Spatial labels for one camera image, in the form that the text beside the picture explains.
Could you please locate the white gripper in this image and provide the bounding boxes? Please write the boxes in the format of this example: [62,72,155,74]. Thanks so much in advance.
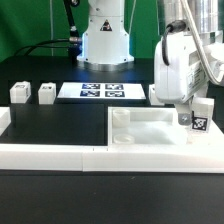
[153,29,224,127]

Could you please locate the white square table top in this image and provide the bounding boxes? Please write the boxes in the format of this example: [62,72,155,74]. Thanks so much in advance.
[107,107,224,156]

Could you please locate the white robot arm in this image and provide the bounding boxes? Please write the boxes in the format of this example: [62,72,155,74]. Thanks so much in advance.
[78,0,224,126]

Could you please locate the white marker sheet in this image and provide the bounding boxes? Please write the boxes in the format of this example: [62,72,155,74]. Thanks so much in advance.
[58,82,145,100]

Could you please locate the white U-shaped fence wall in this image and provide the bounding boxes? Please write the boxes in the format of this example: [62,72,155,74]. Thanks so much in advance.
[0,106,224,174]

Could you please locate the black cables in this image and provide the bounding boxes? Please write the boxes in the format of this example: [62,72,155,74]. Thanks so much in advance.
[13,37,83,57]

